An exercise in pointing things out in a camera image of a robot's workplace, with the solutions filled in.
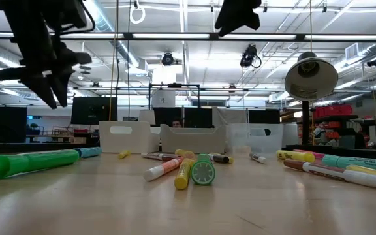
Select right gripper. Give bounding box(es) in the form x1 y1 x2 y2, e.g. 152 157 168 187
214 0 262 37

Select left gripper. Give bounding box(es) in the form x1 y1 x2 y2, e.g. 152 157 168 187
0 19 93 110

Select blue chunky highlighter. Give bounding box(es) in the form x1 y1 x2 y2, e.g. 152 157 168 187
74 146 102 159

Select green chunky highlighter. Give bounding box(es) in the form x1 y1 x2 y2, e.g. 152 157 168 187
191 153 217 187
0 149 80 180

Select brown Expo marker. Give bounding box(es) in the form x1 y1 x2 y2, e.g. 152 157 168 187
283 159 376 190
140 151 183 162

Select orange Expo marker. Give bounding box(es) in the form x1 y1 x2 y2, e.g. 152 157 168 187
142 156 185 182

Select purple dry-erase marker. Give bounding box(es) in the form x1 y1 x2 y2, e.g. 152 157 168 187
249 152 268 165

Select thin pink highlighter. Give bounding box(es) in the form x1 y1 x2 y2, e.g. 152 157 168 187
292 149 324 160

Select teal Sharpie highlighter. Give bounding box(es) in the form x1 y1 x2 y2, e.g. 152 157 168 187
321 154 376 175

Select black monitor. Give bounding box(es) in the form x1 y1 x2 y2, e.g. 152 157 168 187
247 109 281 125
70 96 118 126
183 107 213 129
153 107 184 129

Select dark partition panel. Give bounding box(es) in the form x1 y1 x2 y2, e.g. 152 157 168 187
0 105 28 144

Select black desk lamp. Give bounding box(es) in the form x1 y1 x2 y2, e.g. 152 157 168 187
281 51 339 157

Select white plastic bin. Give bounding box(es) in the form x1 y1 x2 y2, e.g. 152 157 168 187
99 120 161 154

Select white sheet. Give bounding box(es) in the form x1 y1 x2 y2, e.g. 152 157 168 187
211 106 249 127

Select white monitor back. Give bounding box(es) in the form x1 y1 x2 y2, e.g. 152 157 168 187
138 109 157 126

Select white numbered sign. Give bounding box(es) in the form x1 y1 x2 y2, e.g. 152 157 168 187
151 90 177 108

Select clear plastic bin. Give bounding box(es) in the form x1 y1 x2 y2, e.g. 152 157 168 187
226 123 284 154

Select grey plastic bin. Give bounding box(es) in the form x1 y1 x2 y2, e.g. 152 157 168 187
160 123 227 155

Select red storage bins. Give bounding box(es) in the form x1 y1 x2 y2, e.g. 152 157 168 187
313 104 354 119

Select black storage shelf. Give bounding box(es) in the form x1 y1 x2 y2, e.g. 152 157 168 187
312 114 368 149

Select black overhead frame bar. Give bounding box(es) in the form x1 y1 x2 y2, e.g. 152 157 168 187
0 31 376 42

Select black hanging cable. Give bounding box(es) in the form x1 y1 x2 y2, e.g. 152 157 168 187
127 0 132 122

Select black rig frame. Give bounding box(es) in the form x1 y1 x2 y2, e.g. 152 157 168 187
148 83 201 109

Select white cable loop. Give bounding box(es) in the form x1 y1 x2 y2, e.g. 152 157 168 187
129 0 146 25

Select silver ventilation duct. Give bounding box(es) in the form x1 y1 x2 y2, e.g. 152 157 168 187
336 41 376 74

